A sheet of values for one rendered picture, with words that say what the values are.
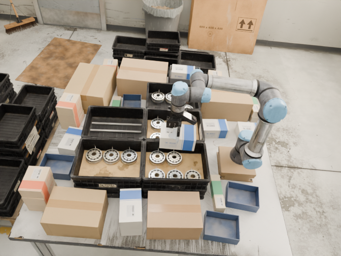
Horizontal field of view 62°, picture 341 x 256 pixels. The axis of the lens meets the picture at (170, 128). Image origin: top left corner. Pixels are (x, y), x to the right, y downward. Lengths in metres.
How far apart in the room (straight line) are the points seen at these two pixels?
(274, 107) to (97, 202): 1.07
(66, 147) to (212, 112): 1.12
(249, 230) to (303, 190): 1.34
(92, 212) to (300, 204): 2.00
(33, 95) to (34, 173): 1.48
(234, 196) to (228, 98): 0.77
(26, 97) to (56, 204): 1.65
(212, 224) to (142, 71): 1.34
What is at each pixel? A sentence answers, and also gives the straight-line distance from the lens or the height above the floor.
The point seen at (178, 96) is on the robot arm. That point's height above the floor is 1.43.
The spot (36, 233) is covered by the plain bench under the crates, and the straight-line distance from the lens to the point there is 1.84.
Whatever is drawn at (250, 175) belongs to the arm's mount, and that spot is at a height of 0.78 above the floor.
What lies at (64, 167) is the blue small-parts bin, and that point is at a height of 0.70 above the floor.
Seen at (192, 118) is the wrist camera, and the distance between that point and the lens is 1.52.
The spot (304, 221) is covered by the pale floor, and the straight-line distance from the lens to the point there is 2.92.
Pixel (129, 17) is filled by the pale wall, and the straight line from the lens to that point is 4.76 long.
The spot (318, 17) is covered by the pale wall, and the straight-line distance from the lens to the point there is 5.07.
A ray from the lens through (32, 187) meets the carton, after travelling 1.72.
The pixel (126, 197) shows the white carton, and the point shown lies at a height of 0.88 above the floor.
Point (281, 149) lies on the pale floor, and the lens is 3.33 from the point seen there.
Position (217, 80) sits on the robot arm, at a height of 1.43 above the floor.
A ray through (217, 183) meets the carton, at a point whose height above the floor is 0.76.
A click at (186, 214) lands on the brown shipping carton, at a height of 0.86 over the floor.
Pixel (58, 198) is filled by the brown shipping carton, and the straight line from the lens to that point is 1.72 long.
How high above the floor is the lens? 2.31
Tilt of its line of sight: 47 degrees down
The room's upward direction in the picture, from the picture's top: 7 degrees clockwise
